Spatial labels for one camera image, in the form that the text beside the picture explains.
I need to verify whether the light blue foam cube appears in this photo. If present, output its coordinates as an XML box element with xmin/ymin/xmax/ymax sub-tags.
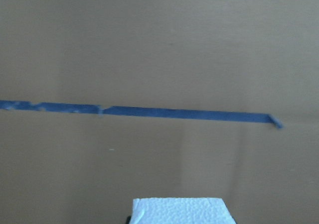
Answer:
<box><xmin>129</xmin><ymin>198</ymin><xmax>236</xmax><ymax>224</ymax></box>

